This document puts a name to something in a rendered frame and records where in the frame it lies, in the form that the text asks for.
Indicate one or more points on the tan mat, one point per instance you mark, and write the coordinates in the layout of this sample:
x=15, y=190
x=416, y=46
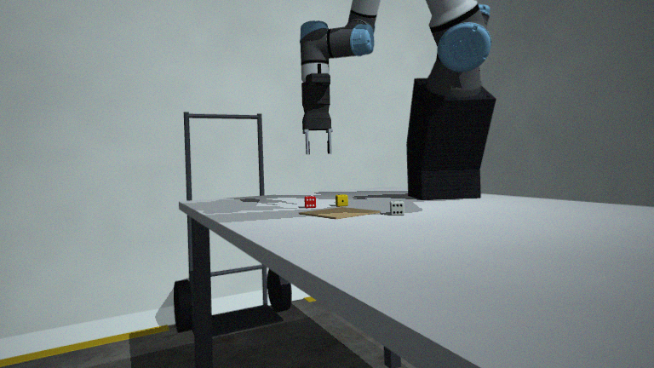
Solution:
x=338, y=213

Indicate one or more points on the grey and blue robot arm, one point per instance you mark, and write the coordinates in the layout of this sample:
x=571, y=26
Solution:
x=459, y=28

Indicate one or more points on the yellow die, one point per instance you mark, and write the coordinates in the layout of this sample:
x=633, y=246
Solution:
x=341, y=200

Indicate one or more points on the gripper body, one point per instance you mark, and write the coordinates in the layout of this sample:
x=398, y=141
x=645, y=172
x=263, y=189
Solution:
x=315, y=96

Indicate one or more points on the red die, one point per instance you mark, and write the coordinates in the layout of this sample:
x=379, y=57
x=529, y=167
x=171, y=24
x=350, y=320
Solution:
x=310, y=202

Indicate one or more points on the grey die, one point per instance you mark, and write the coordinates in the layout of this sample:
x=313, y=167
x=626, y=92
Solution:
x=397, y=208

